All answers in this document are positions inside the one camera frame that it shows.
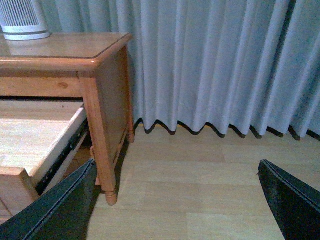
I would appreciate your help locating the wooden drawer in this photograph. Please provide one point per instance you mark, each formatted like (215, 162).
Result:
(32, 134)

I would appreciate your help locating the white slatted air purifier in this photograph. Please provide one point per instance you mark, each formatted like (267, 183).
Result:
(23, 20)

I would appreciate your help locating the wooden nightstand cabinet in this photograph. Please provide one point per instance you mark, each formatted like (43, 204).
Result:
(91, 66)

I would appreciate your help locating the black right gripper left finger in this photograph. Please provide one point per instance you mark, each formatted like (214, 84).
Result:
(59, 214)

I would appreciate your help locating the black drawer slide rail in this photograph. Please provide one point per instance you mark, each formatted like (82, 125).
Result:
(61, 163)

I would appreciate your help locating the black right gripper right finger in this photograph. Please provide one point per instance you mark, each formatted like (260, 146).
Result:
(294, 204)

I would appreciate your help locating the grey-green pleated curtain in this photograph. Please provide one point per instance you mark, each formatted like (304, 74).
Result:
(242, 63)

